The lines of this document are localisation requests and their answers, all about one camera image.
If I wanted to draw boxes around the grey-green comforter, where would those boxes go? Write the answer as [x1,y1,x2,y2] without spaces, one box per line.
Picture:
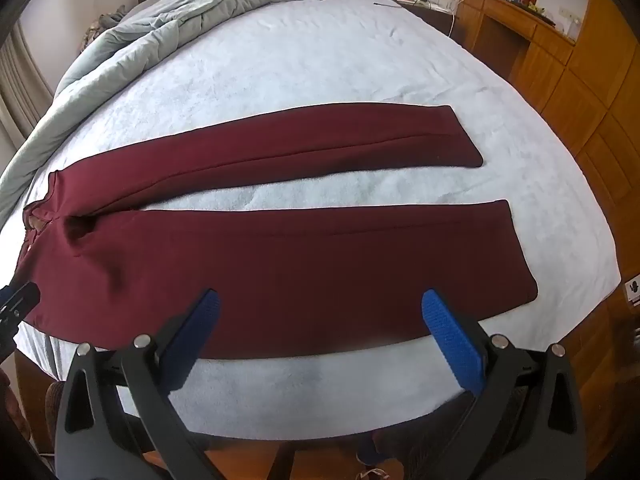
[0,0,326,233]

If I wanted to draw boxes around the bed with pale blue sheet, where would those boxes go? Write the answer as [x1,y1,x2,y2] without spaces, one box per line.
[0,0,623,433]

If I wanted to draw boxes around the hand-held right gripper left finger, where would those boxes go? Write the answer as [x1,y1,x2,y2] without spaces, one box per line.
[54,287,222,480]

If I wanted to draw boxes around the maroon pants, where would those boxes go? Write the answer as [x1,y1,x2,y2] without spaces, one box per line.
[14,102,539,361]

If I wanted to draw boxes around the dark nightstand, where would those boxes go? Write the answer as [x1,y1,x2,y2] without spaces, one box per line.
[395,0,466,46]

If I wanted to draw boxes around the wooden desk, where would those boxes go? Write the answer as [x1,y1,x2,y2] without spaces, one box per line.
[457,0,591,106]

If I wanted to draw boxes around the beige curtain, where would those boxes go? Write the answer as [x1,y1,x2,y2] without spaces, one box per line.
[0,25,53,156]

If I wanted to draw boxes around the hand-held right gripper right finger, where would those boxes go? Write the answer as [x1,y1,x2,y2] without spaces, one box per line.
[415,288,587,480]

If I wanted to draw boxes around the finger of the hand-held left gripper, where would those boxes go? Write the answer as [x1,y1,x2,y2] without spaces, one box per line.
[0,282,41,361]

